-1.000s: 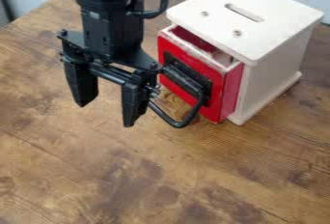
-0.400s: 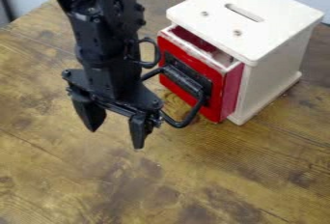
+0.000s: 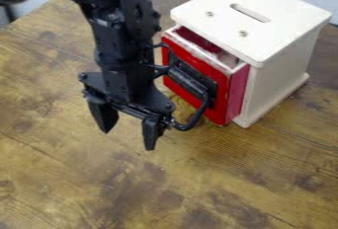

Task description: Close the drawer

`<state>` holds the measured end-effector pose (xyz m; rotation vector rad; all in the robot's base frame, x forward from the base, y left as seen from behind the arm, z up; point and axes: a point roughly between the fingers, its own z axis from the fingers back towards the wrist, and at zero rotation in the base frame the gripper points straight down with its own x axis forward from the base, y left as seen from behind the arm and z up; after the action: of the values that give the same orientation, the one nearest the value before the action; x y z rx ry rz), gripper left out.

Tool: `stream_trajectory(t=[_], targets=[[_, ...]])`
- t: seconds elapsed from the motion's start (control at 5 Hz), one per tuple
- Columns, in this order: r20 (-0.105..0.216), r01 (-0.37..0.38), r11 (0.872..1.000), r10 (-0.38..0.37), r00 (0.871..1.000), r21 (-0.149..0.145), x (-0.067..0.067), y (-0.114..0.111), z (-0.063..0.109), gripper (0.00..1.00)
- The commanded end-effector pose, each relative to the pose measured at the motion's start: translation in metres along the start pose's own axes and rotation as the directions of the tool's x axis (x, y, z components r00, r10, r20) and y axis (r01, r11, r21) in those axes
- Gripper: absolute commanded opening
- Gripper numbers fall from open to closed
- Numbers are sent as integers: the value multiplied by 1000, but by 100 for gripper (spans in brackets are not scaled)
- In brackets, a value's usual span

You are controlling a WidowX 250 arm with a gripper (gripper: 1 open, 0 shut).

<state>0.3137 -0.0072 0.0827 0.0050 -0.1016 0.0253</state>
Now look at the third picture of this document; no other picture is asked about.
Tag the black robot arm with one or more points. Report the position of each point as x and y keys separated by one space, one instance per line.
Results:
x=137 y=13

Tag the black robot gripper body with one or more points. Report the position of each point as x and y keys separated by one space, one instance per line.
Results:
x=125 y=83

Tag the red drawer with black handle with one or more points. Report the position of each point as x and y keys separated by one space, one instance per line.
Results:
x=220 y=72

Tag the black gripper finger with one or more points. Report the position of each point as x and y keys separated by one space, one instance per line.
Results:
x=105 y=115
x=154 y=130

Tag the white wooden drawer box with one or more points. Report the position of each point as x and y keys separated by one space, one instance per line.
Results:
x=270 y=34

